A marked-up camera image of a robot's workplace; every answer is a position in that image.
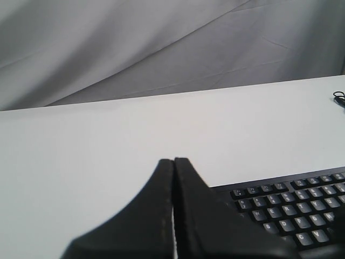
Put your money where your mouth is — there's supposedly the grey fabric backdrop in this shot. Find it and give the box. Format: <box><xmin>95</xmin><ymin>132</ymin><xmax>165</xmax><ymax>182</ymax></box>
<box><xmin>1</xmin><ymin>1</ymin><xmax>344</xmax><ymax>111</ymax></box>

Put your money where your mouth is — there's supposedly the black computer keyboard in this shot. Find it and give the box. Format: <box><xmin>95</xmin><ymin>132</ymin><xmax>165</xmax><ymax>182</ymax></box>
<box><xmin>213</xmin><ymin>167</ymin><xmax>344</xmax><ymax>258</ymax></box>

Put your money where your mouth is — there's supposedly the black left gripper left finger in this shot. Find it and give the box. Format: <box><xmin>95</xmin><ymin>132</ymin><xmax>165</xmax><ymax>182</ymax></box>
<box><xmin>62</xmin><ymin>159</ymin><xmax>174</xmax><ymax>258</ymax></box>

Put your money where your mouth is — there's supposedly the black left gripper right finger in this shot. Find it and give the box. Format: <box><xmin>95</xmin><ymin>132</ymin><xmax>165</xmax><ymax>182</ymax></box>
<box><xmin>172</xmin><ymin>158</ymin><xmax>299</xmax><ymax>258</ymax></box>

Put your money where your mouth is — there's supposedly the black cable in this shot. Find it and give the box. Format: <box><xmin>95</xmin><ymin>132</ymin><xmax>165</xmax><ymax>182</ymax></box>
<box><xmin>332</xmin><ymin>91</ymin><xmax>345</xmax><ymax>110</ymax></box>

